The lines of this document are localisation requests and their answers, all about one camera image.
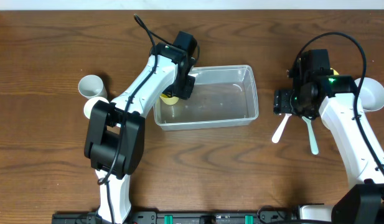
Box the grey plastic bowl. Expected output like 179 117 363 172
359 78 384 113

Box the green plastic spoon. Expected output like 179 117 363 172
302 116 319 155

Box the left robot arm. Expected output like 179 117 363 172
84 40 200 223

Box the white plastic bowl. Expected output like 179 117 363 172
321 114 329 129

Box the yellow plastic cup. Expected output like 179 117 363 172
160 94 179 106

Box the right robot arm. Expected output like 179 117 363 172
273 70 384 223

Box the clear plastic container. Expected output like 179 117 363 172
154 65 259 131

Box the yellow plastic bowl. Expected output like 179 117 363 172
330 68 339 75

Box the white plastic fork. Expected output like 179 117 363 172
271 113 292 144

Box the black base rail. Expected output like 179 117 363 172
52 208 299 224

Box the white plastic cup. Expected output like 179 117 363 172
83 96 109 119

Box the grey plastic cup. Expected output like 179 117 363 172
78 75 108 99

